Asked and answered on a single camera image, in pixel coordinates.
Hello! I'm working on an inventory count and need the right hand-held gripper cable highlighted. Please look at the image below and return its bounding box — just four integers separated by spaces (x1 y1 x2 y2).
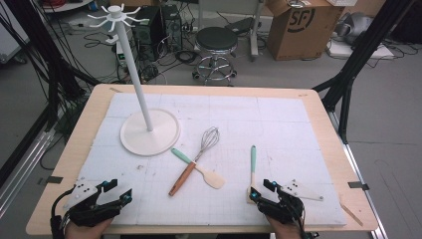
297 205 320 239

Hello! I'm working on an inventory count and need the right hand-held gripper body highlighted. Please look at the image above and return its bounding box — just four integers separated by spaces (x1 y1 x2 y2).
257 179 325 225

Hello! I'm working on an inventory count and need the white foam mat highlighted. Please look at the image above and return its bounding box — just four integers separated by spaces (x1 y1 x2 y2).
77 92 348 227

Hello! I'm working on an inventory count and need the aluminium rail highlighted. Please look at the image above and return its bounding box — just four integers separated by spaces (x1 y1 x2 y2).
0 127 58 212
327 111 389 239

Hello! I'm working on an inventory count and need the white power box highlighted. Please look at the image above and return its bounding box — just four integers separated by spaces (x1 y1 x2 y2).
113 41 130 69

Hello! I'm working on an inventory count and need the black round stool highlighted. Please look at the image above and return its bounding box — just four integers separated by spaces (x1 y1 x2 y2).
192 26 239 87

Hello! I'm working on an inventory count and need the wire whisk with wooden handle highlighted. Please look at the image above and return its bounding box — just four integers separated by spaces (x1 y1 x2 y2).
167 125 221 197

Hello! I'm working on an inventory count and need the cream turner with mint handle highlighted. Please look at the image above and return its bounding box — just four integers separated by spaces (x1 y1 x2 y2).
246 144 258 205

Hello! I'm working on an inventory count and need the black metal frame stand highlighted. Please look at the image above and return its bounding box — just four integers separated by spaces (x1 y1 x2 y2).
0 0 101 133
312 0 417 144

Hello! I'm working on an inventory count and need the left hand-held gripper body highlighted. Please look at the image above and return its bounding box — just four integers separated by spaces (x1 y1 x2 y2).
63 178 125 228

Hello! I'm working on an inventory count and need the white utensil rack stand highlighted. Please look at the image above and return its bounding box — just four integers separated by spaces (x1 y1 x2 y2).
87 3 182 157

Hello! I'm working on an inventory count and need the hand-held gripper cable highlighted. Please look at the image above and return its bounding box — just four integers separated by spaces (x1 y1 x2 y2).
49 186 76 239
297 205 320 239

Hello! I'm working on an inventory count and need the coiled black cable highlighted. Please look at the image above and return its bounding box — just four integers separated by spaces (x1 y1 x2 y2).
173 49 202 66

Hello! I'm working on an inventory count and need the round white table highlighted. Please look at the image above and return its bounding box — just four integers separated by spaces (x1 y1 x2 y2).
41 0 96 14

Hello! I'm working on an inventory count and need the dark tape strip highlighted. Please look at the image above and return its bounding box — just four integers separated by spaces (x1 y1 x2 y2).
347 180 370 191
37 175 64 186

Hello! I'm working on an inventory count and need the flat white board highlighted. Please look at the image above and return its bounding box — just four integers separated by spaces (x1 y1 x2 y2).
325 39 396 61

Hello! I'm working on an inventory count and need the person's right hand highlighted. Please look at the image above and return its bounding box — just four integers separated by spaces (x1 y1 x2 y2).
265 214 304 239

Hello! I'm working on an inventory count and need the cardboard box with black logo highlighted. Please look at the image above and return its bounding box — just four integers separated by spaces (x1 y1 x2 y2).
266 0 346 62

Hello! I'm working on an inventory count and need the cream spatula with mint handle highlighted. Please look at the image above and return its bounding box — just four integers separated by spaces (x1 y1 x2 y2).
170 147 226 190

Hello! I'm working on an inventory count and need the grey device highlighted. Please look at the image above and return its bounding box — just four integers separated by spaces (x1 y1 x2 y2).
333 12 375 46

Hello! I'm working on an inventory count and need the brown cardboard box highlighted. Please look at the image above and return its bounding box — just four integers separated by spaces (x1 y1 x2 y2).
108 0 148 8

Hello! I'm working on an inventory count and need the black computer tower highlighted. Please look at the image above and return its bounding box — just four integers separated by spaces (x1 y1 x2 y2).
161 4 184 52
131 6 167 64

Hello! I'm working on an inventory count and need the person's left hand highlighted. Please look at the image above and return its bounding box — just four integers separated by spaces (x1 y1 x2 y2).
64 217 114 239

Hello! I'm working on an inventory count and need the flat black device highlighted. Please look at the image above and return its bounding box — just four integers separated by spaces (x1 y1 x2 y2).
224 16 257 37

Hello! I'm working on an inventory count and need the grey metal stand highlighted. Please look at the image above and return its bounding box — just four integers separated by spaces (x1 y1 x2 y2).
249 0 267 63

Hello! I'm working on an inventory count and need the left hand-held gripper cable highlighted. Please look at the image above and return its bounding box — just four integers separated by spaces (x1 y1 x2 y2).
49 186 76 239

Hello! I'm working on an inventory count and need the black cable bundle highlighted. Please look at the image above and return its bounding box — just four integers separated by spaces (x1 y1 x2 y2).
0 9 84 111

